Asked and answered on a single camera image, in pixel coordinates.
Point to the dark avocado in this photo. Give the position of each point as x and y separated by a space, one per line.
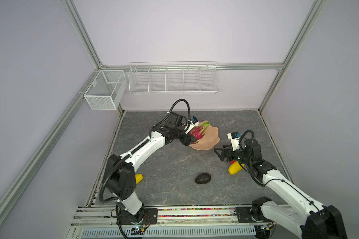
203 178

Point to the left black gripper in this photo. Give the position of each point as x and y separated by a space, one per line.
188 140

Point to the yellow mango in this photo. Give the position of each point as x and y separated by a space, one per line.
235 168
138 178

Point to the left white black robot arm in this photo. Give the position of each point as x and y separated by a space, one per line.
119 183

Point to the beige scalloped fruit bowl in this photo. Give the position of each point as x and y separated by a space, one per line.
209 140

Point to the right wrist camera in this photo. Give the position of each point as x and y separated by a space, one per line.
234 138

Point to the wide white wire basket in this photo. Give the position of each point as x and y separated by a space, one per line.
173 78

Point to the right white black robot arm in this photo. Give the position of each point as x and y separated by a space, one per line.
309 219

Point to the white vent grille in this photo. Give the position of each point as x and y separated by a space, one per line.
169 232

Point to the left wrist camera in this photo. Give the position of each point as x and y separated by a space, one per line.
193 122

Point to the aluminium front rail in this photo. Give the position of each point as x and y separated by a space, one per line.
206 215

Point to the pink dragon fruit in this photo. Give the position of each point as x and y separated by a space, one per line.
198 132

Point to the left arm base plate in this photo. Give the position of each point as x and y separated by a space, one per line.
144 216

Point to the small white mesh basket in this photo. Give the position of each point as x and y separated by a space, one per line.
106 90

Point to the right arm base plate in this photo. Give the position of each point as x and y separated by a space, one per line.
246 214

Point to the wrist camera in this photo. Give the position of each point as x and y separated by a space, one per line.
234 138
193 122

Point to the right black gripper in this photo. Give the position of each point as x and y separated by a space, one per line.
224 153

